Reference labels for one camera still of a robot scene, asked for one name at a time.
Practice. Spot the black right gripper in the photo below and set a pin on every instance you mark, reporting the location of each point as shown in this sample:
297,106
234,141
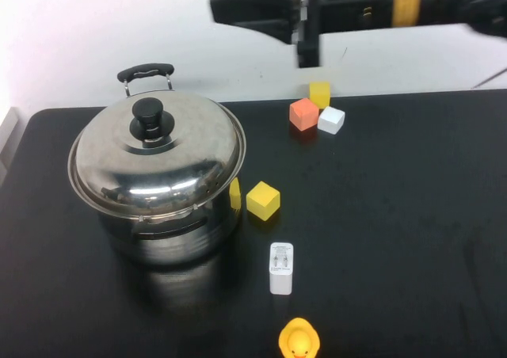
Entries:
348,1

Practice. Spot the steel lid with black knob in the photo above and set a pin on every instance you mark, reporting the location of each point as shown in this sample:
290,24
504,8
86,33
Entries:
166,168

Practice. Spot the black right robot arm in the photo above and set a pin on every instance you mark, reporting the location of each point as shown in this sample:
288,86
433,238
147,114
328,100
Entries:
443,1

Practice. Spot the stainless steel pot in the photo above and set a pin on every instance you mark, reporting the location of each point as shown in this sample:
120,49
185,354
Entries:
178,243

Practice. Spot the yellow foam cube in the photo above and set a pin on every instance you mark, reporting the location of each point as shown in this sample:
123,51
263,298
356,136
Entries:
262,201
319,93

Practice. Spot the orange foam cube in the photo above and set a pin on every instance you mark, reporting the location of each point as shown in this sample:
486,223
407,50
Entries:
303,114

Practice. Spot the white foam cube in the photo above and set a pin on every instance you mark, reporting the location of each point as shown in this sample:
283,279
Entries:
330,120

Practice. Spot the white plug charger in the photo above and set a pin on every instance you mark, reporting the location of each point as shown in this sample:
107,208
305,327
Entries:
281,279

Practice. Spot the yellow rubber duck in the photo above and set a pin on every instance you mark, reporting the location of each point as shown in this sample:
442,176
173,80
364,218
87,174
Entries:
299,340

